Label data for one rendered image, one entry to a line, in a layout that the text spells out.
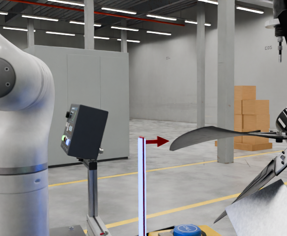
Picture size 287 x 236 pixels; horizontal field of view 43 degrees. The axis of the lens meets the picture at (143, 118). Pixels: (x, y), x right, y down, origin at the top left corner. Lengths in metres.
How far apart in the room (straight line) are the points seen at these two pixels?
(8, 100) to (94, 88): 6.58
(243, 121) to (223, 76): 2.46
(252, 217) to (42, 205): 0.46
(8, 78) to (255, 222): 0.60
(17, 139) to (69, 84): 6.30
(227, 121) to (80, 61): 3.06
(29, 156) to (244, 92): 8.77
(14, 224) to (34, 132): 0.18
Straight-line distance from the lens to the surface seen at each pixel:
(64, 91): 6.97
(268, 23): 0.92
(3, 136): 0.74
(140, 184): 0.77
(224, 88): 7.15
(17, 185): 0.73
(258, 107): 9.18
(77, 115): 1.31
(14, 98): 0.67
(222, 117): 7.18
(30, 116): 0.79
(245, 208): 0.90
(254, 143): 9.14
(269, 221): 0.88
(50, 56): 6.92
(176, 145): 0.88
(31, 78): 0.68
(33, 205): 0.75
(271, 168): 1.03
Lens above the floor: 1.27
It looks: 3 degrees down
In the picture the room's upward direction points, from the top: straight up
